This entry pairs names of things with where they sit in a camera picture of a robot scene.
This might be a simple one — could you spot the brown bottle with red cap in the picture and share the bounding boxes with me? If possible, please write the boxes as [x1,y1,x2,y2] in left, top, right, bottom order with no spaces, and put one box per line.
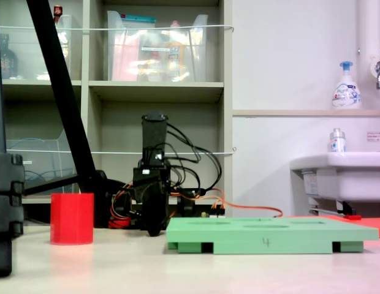
[52,4,64,24]

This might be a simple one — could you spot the clear bin with dark bottle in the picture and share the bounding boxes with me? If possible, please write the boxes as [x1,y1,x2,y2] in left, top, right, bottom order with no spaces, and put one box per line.
[0,14,74,81]

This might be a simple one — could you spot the white wire shelf rail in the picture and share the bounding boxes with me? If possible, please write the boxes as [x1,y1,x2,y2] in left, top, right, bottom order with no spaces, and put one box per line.
[6,146,238,156]

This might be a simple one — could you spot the black robot wire bundle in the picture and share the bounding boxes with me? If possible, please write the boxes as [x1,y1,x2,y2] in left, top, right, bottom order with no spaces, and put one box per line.
[164,122,223,197]

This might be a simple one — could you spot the small clear sanitizer bottle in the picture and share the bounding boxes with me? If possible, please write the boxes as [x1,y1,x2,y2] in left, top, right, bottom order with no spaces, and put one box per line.
[328,127,348,153]

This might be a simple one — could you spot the red octagonal pillar block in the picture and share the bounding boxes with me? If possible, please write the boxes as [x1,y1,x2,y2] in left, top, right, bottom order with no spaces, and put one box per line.
[50,192,95,246]

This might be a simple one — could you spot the white blue soap pump bottle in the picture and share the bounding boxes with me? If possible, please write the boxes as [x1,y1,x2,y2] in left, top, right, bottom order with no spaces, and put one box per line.
[331,61,363,110]

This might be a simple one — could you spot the dark glass bottle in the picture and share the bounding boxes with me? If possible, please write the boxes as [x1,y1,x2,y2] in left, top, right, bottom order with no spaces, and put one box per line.
[0,33,20,80]

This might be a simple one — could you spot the large clear plastic bin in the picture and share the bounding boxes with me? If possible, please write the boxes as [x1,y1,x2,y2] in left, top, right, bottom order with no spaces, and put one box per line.
[106,10,209,83]

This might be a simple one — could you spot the clear bin with blue cable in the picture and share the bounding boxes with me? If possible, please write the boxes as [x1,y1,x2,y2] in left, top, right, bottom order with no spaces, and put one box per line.
[6,128,81,199]

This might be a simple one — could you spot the green board with shaped holes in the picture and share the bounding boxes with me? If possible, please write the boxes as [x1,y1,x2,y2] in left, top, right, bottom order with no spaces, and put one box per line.
[165,216,380,255]

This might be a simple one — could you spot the flat red board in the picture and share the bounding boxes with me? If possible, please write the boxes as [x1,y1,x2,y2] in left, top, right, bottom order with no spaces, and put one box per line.
[285,214,380,239]

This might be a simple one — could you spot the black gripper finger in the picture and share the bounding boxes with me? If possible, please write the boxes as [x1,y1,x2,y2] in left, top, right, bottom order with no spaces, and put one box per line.
[153,195,170,237]
[140,195,155,237]

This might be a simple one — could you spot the orange label spray bottle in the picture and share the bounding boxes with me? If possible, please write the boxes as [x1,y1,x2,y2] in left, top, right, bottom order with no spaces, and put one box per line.
[164,20,186,82]

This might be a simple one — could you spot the notched black stack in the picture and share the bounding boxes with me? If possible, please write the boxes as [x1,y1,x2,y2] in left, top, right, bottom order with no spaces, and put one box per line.
[0,153,26,278]

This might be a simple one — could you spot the white ceramic sink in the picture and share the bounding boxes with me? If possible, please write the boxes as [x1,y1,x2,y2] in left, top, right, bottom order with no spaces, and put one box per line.
[289,151,380,216]

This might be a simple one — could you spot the orange cable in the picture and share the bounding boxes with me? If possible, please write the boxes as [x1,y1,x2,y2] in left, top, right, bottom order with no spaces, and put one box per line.
[174,187,284,219]

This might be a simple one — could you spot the beige shelf unit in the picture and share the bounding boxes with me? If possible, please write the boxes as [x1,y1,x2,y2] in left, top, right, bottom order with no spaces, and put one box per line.
[0,0,234,227]

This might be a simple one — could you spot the red orange wire bundle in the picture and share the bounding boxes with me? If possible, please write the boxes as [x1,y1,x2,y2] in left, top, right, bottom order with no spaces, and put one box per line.
[108,180,139,229]

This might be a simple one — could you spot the black tripod leg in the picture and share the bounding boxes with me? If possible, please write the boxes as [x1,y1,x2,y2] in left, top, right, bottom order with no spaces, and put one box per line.
[23,0,113,229]

